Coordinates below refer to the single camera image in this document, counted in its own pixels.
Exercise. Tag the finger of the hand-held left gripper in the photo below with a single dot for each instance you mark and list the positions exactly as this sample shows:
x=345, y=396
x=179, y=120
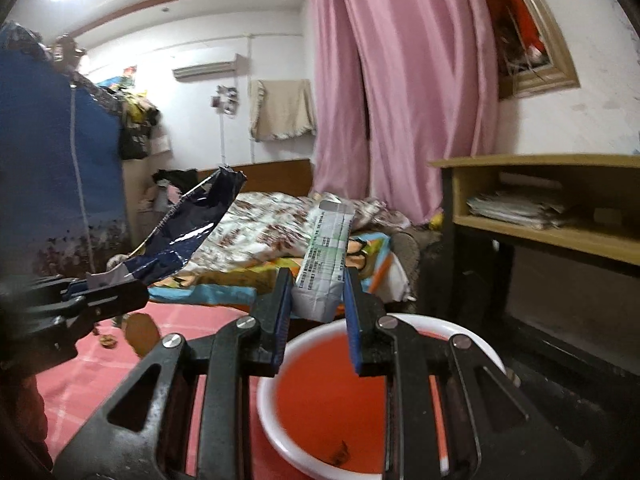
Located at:
x=95, y=285
x=115, y=300

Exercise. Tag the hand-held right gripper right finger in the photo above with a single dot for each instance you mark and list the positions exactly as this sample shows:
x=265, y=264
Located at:
x=352, y=330

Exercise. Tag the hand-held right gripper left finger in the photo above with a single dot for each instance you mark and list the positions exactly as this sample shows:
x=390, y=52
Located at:
x=282, y=320

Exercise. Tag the cut sweet potato piece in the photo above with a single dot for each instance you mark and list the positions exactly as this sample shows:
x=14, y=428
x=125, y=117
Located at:
x=141, y=332

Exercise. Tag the reddish brown shell piece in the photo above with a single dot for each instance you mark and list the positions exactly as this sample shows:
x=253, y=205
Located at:
x=110, y=343

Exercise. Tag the white green printed sachet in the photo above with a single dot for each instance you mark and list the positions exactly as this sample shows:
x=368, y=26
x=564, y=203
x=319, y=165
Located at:
x=322, y=260

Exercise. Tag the orange bin with white rim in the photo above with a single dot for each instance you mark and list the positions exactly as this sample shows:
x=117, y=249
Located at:
x=320, y=400

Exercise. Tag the dark blue foil wrapper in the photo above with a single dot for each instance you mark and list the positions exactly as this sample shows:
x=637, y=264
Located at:
x=195, y=225

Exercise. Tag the curled dried leaf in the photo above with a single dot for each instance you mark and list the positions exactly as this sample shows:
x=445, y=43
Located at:
x=339, y=452

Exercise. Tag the colourful cartoon bed sheet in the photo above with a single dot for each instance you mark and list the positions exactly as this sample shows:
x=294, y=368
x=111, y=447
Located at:
x=225, y=287

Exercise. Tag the pink checked quilt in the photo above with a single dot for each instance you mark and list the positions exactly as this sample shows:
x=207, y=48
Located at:
x=90, y=380

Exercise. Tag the floral satin quilt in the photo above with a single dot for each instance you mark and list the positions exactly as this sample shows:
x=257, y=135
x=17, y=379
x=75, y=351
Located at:
x=265, y=230

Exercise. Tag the pile of clothes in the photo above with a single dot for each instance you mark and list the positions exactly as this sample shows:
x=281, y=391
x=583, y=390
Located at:
x=172, y=182

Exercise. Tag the blue fabric wardrobe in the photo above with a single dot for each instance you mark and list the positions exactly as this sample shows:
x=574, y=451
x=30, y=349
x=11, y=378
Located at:
x=45, y=160

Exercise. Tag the wooden headboard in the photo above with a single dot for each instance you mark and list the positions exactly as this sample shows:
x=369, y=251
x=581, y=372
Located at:
x=280, y=177

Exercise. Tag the black hanging bag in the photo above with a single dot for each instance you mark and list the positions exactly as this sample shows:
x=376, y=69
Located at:
x=135, y=142

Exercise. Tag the yellow hanging clothes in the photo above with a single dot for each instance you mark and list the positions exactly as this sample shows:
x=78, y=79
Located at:
x=140, y=107

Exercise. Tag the stack of papers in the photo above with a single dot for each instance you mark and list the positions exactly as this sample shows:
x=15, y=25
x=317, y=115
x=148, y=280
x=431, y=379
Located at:
x=515, y=210

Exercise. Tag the beige hanging towel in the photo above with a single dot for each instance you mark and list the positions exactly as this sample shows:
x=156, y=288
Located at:
x=282, y=110

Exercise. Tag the brown hat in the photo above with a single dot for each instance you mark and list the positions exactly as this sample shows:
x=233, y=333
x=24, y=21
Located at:
x=70, y=52

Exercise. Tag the white air conditioner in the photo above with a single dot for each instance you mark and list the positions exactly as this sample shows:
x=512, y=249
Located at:
x=205, y=66

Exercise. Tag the wooden desk with black legs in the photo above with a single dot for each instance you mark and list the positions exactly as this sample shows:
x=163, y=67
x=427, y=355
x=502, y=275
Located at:
x=540, y=162

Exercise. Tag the pink curtain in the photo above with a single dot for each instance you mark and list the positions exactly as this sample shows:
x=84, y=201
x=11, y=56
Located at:
x=415, y=85

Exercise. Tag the gold framed picture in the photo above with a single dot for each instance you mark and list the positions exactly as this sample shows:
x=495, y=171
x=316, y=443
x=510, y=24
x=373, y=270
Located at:
x=542, y=35

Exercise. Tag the white wall paper note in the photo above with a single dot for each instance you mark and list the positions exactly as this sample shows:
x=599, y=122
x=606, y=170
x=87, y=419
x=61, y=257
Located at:
x=160, y=144

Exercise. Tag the colourful wall poster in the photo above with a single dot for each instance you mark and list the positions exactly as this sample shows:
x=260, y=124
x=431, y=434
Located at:
x=120, y=79

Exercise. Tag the wall photos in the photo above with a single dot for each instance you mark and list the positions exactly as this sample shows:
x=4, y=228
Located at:
x=225, y=101

